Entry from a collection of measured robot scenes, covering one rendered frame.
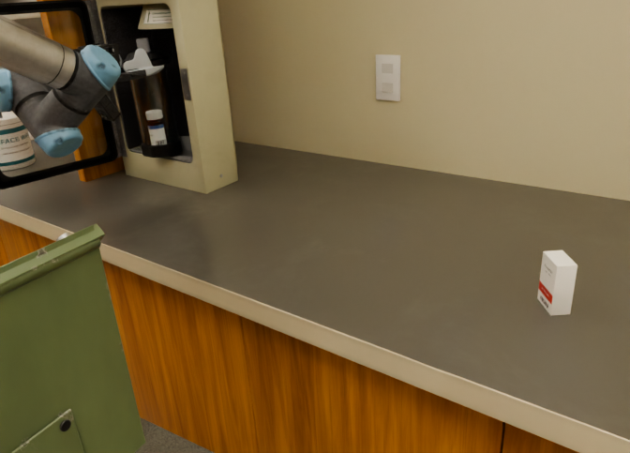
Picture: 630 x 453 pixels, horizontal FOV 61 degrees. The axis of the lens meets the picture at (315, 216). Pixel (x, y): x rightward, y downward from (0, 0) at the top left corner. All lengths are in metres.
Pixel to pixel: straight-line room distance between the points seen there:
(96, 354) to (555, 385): 0.50
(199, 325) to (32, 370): 0.61
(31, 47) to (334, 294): 0.62
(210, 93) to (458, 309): 0.77
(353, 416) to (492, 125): 0.76
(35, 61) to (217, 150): 0.49
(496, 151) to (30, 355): 1.11
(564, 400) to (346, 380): 0.32
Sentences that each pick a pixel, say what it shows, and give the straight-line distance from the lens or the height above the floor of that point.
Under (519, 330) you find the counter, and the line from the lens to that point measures 0.79.
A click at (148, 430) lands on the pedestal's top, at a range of 0.66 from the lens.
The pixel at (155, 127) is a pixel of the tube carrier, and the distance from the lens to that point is 1.33.
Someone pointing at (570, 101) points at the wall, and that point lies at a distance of 1.28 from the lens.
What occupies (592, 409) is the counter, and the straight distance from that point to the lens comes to 0.69.
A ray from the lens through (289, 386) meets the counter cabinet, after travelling 0.95.
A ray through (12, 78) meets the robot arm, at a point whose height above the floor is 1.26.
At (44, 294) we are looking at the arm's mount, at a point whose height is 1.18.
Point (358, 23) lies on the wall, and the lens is 1.46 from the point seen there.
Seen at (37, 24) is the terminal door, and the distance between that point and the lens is 1.44.
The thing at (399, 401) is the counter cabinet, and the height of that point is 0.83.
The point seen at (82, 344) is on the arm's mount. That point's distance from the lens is 0.49.
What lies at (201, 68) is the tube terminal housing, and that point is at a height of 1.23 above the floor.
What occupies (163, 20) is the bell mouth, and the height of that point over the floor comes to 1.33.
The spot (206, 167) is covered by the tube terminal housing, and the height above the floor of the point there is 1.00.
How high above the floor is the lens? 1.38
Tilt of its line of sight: 23 degrees down
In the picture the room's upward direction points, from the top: 4 degrees counter-clockwise
